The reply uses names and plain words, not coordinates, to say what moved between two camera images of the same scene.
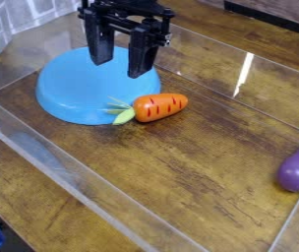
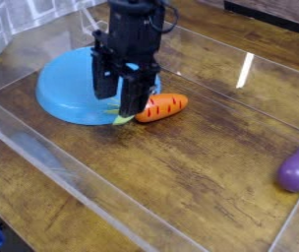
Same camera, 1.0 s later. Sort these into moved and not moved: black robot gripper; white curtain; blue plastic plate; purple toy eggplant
Moved: black robot gripper
Not moved: blue plastic plate; purple toy eggplant; white curtain
